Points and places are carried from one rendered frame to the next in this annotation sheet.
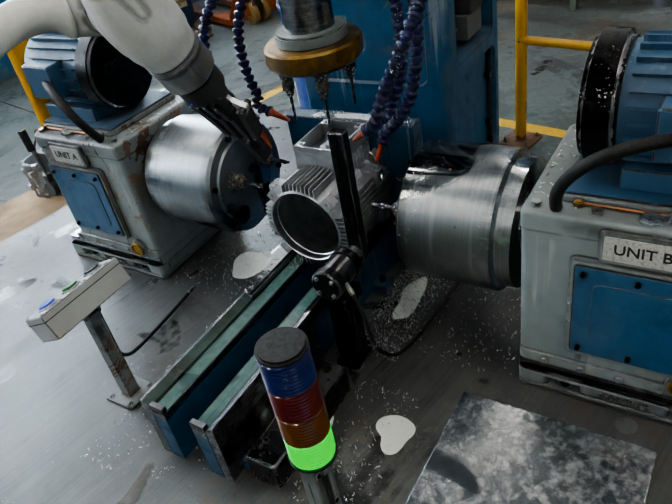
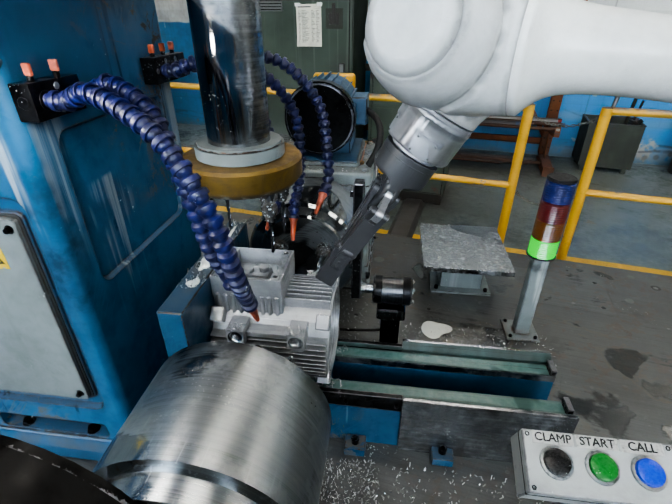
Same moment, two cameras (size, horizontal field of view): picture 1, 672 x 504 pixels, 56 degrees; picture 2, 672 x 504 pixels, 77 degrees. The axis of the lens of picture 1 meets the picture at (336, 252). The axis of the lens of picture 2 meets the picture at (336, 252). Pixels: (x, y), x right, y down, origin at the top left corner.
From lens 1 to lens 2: 146 cm
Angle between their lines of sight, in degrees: 93
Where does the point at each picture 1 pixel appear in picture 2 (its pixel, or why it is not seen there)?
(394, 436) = (438, 327)
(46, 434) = not seen: outside the picture
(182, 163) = (299, 421)
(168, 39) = not seen: hidden behind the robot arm
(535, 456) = (446, 244)
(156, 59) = not seen: hidden behind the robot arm
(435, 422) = (416, 314)
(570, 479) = (449, 237)
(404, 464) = (452, 320)
